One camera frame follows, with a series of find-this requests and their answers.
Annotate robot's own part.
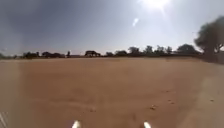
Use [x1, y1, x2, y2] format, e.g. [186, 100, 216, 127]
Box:
[143, 121, 152, 128]
[71, 120, 82, 128]

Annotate row of trees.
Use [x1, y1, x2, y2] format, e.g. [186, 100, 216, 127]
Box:
[0, 43, 203, 60]

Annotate large dark tree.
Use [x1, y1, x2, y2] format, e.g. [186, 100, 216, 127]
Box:
[194, 15, 224, 64]

